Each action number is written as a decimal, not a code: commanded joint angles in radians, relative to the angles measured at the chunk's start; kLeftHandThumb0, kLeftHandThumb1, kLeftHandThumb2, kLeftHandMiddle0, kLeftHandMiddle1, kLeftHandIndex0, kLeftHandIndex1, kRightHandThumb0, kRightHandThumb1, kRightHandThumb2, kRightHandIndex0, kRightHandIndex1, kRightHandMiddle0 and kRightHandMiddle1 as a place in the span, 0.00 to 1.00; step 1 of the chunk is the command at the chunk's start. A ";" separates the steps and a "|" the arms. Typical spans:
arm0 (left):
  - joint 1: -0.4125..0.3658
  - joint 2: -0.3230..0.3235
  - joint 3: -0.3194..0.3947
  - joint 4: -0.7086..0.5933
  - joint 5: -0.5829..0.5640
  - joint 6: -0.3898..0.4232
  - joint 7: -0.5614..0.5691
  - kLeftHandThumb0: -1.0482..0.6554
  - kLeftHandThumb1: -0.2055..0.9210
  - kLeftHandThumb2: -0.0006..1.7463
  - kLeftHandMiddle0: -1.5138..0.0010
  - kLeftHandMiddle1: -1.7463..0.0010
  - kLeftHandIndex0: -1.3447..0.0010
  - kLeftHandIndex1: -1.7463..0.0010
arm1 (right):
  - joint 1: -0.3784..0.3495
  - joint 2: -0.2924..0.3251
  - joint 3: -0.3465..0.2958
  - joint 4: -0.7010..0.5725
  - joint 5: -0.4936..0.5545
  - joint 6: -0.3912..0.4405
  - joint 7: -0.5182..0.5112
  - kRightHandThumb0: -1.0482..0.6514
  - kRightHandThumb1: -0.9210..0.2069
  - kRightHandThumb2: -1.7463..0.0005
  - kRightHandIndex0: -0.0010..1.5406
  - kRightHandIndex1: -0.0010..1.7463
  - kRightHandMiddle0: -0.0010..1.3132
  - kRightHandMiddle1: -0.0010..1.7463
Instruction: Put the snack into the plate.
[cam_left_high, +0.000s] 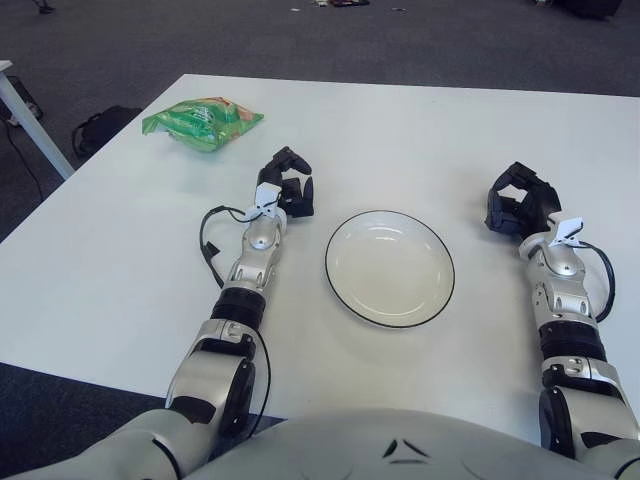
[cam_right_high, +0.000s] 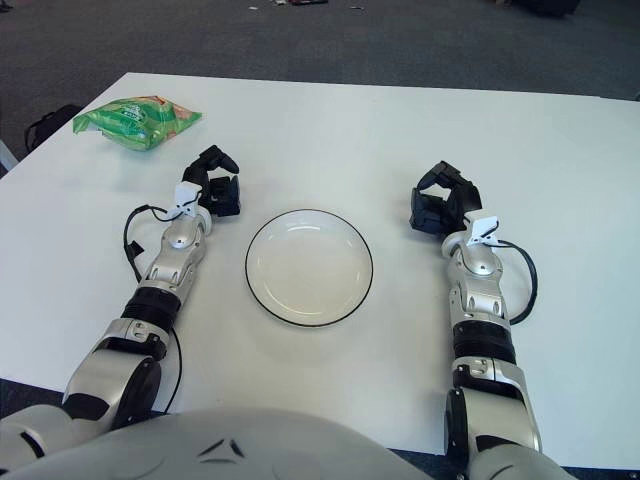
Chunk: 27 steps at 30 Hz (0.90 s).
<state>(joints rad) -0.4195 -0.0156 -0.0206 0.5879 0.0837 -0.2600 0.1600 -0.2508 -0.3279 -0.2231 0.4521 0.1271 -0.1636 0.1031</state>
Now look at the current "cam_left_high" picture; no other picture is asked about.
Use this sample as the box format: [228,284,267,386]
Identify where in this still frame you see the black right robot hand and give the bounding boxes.
[483,161,564,236]

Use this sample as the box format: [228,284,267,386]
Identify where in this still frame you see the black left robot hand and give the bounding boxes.
[257,146,317,220]

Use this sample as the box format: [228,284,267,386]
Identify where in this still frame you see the green chips snack bag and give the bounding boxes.
[141,96,265,154]

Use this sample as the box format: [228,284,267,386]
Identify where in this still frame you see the white plate with black rim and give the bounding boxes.
[324,209,457,330]

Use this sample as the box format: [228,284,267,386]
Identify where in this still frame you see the large black floor object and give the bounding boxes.
[542,0,624,21]

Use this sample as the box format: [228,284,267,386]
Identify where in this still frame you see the black backpack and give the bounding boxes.
[71,105,144,156]

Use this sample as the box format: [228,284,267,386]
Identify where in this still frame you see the grey robot torso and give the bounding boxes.
[0,407,640,480]

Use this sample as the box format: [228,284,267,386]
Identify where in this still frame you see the white table leg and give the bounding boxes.
[0,59,76,181]

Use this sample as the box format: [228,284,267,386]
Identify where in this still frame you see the dark object beside table leg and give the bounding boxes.
[9,77,45,121]

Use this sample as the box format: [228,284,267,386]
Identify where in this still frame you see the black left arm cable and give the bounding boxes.
[198,204,274,419]

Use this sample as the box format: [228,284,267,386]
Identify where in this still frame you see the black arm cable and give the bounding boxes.
[198,204,274,419]
[574,239,615,321]

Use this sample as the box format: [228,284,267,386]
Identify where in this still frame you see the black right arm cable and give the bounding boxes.
[574,239,615,321]

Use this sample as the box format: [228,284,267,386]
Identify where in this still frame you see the thin black floor cable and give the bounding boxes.
[4,119,46,201]

